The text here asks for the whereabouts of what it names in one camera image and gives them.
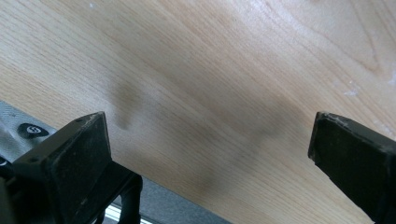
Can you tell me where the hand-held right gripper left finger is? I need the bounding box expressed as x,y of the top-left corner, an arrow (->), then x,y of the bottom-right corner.
11,111 -> 144,224

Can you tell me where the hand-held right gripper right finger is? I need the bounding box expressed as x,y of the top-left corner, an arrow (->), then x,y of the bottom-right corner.
307,111 -> 396,224

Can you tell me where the black round bolt cap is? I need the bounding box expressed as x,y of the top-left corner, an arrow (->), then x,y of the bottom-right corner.
17,122 -> 50,140

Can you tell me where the grey metal table frame rail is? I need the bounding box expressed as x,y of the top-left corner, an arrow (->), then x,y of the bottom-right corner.
0,100 -> 233,224

